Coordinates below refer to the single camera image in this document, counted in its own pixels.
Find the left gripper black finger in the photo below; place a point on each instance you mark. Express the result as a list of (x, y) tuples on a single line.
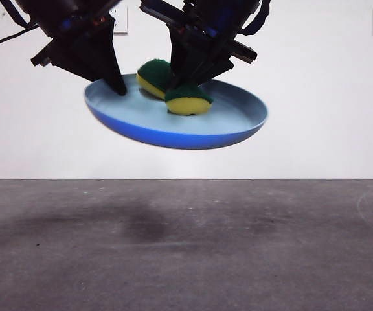
[(73, 61), (107, 52)]

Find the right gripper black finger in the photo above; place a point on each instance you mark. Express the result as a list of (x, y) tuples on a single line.
[(210, 66), (181, 55)]

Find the yellow sponge with green scourer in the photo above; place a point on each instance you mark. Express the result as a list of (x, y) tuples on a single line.
[(186, 103)]

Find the light blue round plate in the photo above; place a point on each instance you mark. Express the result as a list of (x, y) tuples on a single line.
[(225, 113)]

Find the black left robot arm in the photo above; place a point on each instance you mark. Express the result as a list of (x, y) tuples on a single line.
[(60, 8)]

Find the white wall socket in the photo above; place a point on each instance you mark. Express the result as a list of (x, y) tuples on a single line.
[(121, 26)]

